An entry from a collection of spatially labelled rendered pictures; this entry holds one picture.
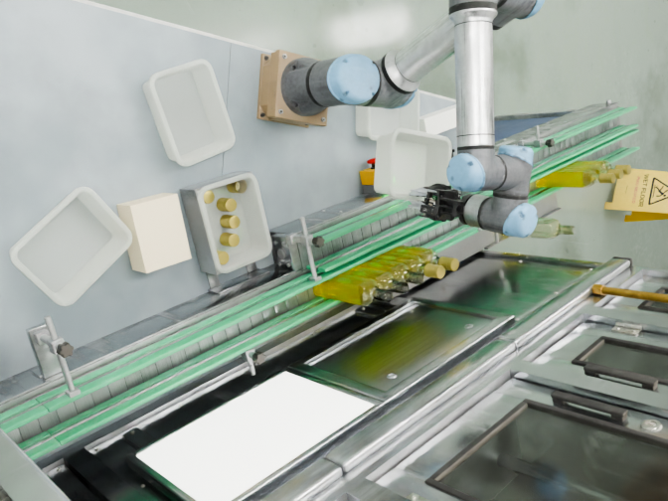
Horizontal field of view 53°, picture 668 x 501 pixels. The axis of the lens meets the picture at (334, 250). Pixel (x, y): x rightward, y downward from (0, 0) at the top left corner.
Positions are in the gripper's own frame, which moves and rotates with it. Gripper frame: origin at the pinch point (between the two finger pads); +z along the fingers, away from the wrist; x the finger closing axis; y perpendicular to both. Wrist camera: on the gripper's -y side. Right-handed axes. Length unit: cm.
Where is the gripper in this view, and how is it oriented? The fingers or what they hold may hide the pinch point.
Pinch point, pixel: (415, 197)
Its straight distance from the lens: 171.8
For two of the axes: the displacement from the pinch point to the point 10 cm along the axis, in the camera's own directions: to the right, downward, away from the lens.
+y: -7.5, 0.1, -6.6
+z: -6.4, -2.1, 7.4
